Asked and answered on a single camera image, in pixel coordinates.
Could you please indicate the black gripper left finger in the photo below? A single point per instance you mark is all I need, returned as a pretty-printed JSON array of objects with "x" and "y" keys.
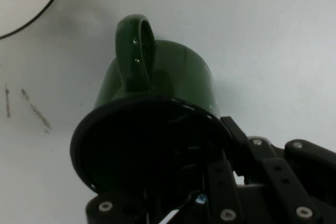
[{"x": 223, "y": 195}]

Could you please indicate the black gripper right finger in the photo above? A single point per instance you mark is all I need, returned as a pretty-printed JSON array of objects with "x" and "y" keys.
[{"x": 283, "y": 179}]

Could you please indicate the green mug with white print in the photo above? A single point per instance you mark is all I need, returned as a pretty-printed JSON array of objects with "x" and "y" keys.
[{"x": 181, "y": 77}]

